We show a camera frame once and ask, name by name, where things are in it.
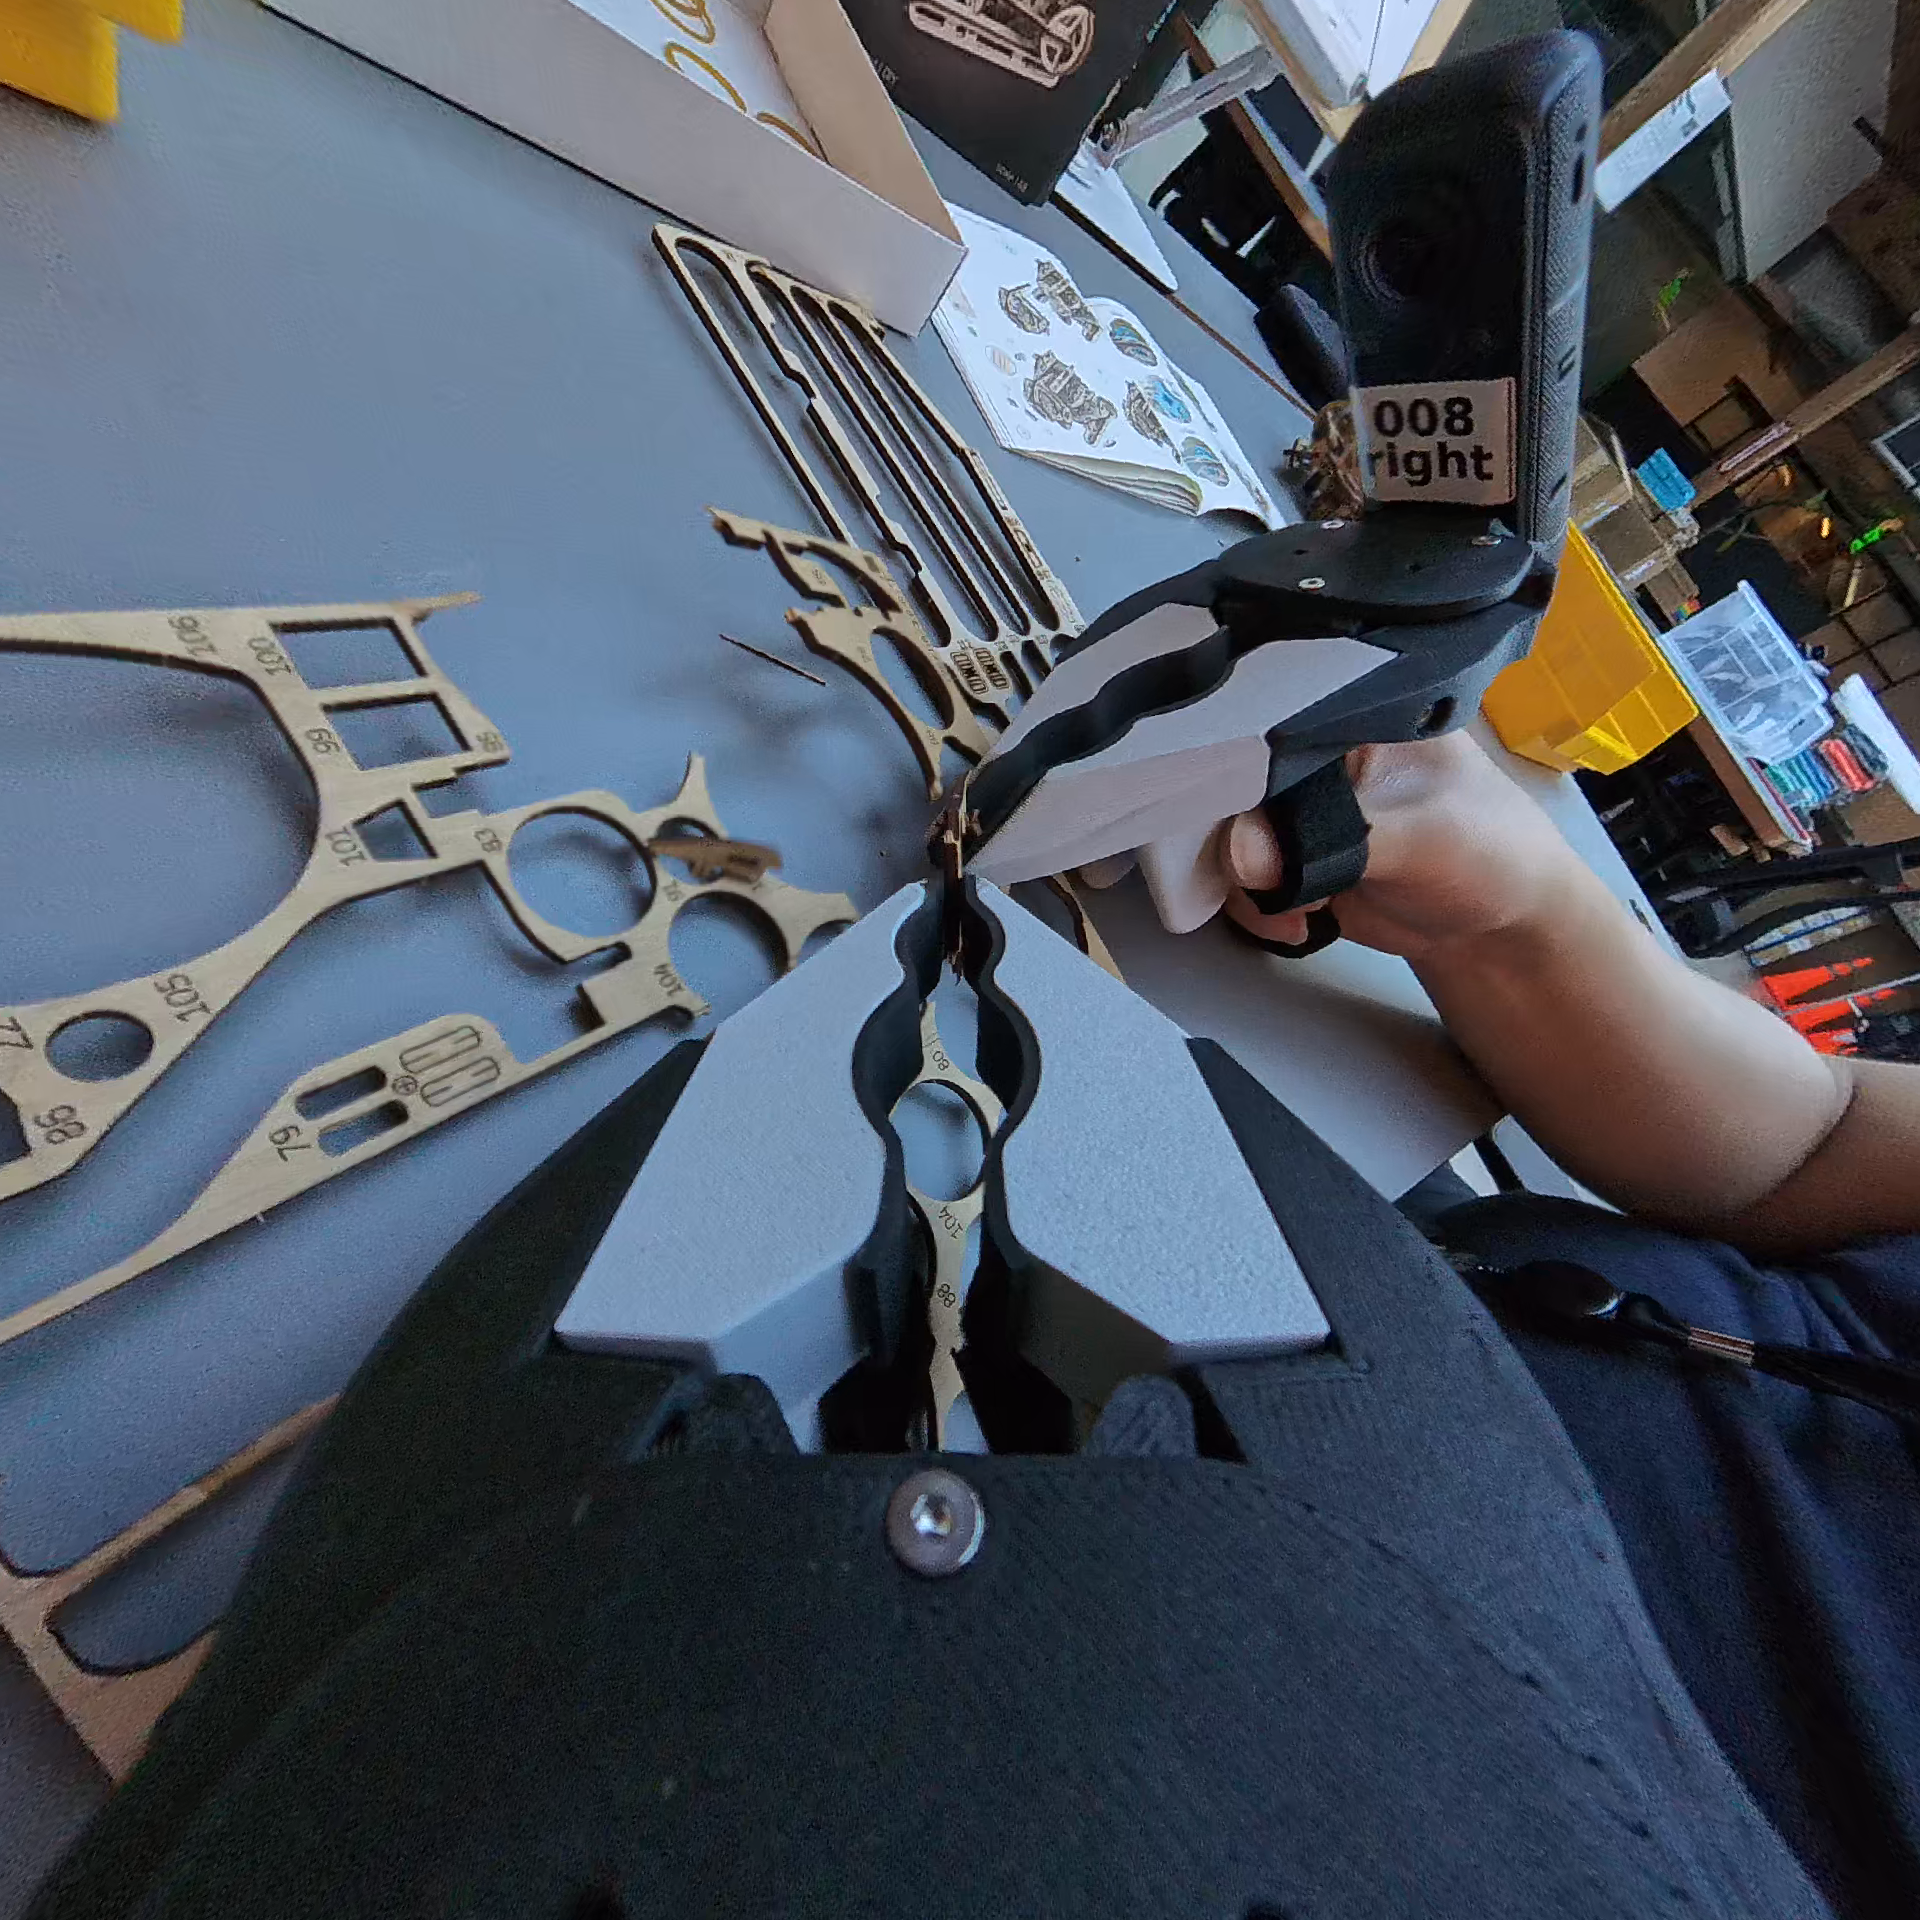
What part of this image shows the person's right forearm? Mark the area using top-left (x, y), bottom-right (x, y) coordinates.
top-left (1409, 839), bottom-right (1863, 1264)

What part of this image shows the wooden sheet with long slots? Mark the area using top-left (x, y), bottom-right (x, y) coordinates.
top-left (649, 222), bottom-right (1087, 706)

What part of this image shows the white panel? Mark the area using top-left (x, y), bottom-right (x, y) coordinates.
top-left (1048, 151), bottom-right (1185, 296)

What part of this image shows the clear plastic container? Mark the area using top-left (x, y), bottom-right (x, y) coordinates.
top-left (1657, 583), bottom-right (1836, 768)

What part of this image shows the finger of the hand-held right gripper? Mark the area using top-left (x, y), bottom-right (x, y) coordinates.
top-left (964, 639), bottom-right (1408, 889)
top-left (971, 603), bottom-right (1235, 818)

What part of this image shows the wooden sheet fragment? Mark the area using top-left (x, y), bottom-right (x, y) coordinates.
top-left (709, 509), bottom-right (1085, 801)
top-left (912, 1021), bottom-right (1009, 1456)

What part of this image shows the wooden parts sheet frame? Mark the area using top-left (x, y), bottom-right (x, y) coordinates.
top-left (0, 1394), bottom-right (339, 1778)

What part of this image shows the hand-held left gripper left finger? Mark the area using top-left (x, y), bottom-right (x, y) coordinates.
top-left (550, 882), bottom-right (950, 1454)

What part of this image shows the black metal frame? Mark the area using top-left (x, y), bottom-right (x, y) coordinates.
top-left (1649, 839), bottom-right (1920, 962)

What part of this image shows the instruction booklet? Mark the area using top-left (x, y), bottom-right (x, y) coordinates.
top-left (931, 209), bottom-right (1288, 531)

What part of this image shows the black lanyard cord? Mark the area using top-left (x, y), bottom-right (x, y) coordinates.
top-left (1477, 1253), bottom-right (1920, 1421)

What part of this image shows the wooden tracked model chassis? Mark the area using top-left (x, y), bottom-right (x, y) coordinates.
top-left (1284, 399), bottom-right (1369, 531)

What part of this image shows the wooden sheet with round holes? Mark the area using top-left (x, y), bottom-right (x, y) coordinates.
top-left (0, 593), bottom-right (863, 1337)

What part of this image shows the person's right hand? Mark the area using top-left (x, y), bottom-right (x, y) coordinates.
top-left (1223, 733), bottom-right (1565, 986)

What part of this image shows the pack of coloured markers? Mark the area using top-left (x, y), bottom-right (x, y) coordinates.
top-left (1763, 727), bottom-right (1895, 818)

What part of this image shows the instruction sheet on clipboard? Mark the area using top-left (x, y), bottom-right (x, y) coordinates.
top-left (1231, 0), bottom-right (1478, 145)

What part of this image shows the black model kit box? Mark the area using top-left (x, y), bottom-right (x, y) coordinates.
top-left (837, 0), bottom-right (1185, 165)

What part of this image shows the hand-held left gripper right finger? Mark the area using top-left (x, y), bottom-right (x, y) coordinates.
top-left (968, 882), bottom-right (1337, 1454)

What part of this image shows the yellow plastic bin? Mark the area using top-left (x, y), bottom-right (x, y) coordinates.
top-left (1480, 521), bottom-right (1700, 777)
top-left (0, 0), bottom-right (184, 122)

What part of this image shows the white adjustable stand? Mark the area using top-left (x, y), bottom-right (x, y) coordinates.
top-left (1095, 42), bottom-right (1279, 165)

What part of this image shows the person's navy shirt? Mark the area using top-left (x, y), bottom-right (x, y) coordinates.
top-left (1393, 1171), bottom-right (1920, 1920)

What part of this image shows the white cardboard box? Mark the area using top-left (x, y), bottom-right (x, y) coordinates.
top-left (263, 0), bottom-right (968, 337)

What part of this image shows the small wooden part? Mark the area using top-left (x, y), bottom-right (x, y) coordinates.
top-left (928, 795), bottom-right (990, 962)
top-left (649, 833), bottom-right (784, 889)

